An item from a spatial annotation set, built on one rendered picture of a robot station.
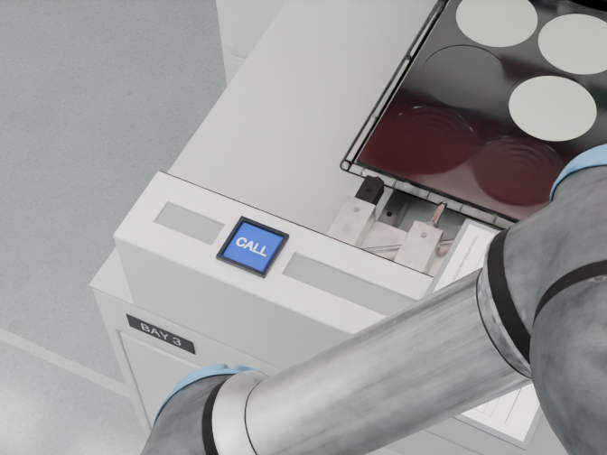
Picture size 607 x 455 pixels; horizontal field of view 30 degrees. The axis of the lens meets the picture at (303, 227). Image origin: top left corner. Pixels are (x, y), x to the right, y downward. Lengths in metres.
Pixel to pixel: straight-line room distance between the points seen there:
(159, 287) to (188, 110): 1.35
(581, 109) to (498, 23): 0.16
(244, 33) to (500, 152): 0.68
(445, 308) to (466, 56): 0.68
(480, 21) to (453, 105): 0.14
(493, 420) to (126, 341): 0.53
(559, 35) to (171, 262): 0.58
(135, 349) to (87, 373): 0.81
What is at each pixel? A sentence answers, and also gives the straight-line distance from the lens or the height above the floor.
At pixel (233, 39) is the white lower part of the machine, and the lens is 1.90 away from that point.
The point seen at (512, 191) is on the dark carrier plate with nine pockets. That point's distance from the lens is 1.28.
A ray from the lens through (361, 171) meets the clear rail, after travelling 1.28.
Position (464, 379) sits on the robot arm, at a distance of 0.77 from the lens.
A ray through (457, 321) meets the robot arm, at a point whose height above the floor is 1.27.
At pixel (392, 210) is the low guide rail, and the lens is 1.32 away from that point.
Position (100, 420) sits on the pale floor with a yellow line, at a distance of 2.17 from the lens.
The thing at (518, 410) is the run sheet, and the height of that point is 0.97.
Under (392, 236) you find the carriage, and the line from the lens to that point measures 1.26.
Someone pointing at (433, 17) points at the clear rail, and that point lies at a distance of 1.45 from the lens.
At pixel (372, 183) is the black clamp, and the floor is 0.90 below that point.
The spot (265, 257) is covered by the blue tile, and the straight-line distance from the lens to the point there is 1.14.
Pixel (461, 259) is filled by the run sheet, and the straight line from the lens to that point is 1.14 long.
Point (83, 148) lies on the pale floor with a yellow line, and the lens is 2.53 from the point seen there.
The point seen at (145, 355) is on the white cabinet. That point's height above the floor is 0.70.
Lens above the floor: 1.92
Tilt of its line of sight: 55 degrees down
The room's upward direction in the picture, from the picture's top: 3 degrees counter-clockwise
